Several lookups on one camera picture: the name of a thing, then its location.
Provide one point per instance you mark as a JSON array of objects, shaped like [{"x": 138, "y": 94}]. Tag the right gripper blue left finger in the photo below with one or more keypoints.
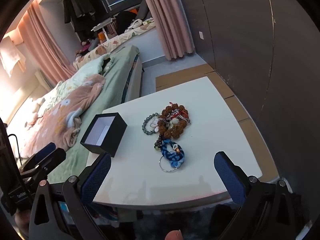
[{"x": 79, "y": 192}]

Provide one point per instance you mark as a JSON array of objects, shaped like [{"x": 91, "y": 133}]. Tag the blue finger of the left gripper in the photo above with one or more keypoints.
[
  {"x": 31, "y": 167},
  {"x": 47, "y": 150}
]

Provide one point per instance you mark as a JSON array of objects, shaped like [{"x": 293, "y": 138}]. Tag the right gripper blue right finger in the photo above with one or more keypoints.
[{"x": 264, "y": 211}]

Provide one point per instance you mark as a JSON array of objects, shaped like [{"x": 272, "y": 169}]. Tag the black jewelry box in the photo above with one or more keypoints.
[{"x": 104, "y": 134}]

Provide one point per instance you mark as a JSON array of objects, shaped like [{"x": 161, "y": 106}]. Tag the operator hand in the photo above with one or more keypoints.
[{"x": 174, "y": 235}]

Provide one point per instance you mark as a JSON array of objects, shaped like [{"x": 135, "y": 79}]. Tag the pink duck blanket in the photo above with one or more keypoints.
[{"x": 61, "y": 124}]

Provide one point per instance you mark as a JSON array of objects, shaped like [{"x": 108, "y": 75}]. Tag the light green floral quilt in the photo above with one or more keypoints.
[{"x": 64, "y": 88}]

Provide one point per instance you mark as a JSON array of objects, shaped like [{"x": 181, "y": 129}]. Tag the white flower hair clip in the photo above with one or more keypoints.
[{"x": 154, "y": 125}]

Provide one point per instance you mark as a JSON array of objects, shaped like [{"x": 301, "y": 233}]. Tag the pink curtain left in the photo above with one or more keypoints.
[{"x": 44, "y": 48}]

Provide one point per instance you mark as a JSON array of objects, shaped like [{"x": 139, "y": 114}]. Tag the pink curtain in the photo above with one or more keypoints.
[
  {"x": 171, "y": 27},
  {"x": 44, "y": 48}
]

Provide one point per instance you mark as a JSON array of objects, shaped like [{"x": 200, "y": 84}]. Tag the green bed sheet mattress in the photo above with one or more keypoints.
[{"x": 118, "y": 72}]

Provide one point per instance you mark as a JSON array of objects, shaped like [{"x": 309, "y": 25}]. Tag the flattened cardboard sheet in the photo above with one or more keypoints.
[{"x": 250, "y": 130}]

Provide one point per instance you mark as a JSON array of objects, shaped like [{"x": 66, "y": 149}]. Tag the hanging dark clothes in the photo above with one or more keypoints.
[{"x": 84, "y": 15}]

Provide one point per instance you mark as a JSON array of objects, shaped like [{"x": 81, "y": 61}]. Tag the dark grey pillow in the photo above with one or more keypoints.
[{"x": 143, "y": 11}]

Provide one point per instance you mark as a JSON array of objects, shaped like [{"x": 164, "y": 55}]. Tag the pink curtain right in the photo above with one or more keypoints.
[{"x": 171, "y": 27}]

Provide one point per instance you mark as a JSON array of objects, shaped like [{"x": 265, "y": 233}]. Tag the silver ring hoop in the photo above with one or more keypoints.
[{"x": 165, "y": 166}]

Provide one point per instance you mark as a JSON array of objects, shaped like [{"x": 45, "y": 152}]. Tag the white wall switch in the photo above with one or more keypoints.
[{"x": 201, "y": 35}]

